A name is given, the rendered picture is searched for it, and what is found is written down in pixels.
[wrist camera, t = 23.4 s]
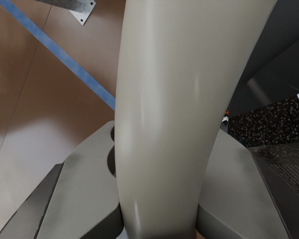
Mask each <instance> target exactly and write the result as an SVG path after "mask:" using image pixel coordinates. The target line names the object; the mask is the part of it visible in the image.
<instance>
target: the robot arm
mask: <svg viewBox="0 0 299 239"><path fill-rule="evenodd" d="M114 123H115V121H114V120H112V121H109V122H107V123H106V124H105V125H103V126H102V127H101V128H99V129H98V130H97V131H96V132H94V133H93V134H92V135H91V136H89V137H88V138H87V139H85V140H84V141H83V142H82V143H81V144H80V145H78V146H77V147H76V148H75V149H74V150H73V151H72V152H71V153H70V155H69V156H68V157H67V158H66V159H65V161H64V162H63V163H62V164H55V166H54V167H53V168H52V169H51V170H50V172H49V173H48V174H47V175H46V176H45V178H44V179H43V180H42V181H41V182H40V183H39V185H38V186H37V187H36V188H35V189H34V191H33V192H32V193H31V194H30V195H29V197H28V198H27V199H26V200H25V201H24V202H23V203H22V204H21V206H20V207H19V208H18V209H17V210H16V212H15V213H14V214H13V215H12V216H11V218H10V219H9V220H8V222H7V223H6V224H5V225H4V227H3V228H2V229H1V231H0V239H116V238H117V237H118V236H119V235H120V234H121V233H122V231H123V228H124V222H123V218H122V213H121V207H120V201H119V196H118V188H117V180H116V178H115V177H114V176H113V175H114V173H115V171H116V168H115V146H114ZM196 230H197V231H198V232H199V233H200V234H201V235H202V236H203V237H204V238H206V239H299V195H298V194H297V193H296V192H295V191H294V190H293V189H292V188H291V187H290V186H289V185H288V184H287V183H286V182H285V181H284V180H283V179H282V178H281V177H280V176H279V175H278V174H277V173H276V172H275V171H274V170H273V169H272V168H271V167H270V166H269V165H268V164H267V162H266V161H265V160H264V159H263V158H258V157H254V156H253V154H252V153H251V152H250V151H249V150H248V149H247V148H246V147H244V146H243V145H242V144H241V143H240V142H238V141H237V140H236V139H234V138H233V137H232V136H230V135H229V134H227V133H226V132H224V131H223V130H221V129H219V131H218V134H217V136H216V139H215V143H214V146H213V149H212V152H211V155H210V158H209V161H208V164H207V168H206V172H205V176H204V179H203V184H202V188H201V192H200V197H199V202H198V209H197V217H196Z"/></svg>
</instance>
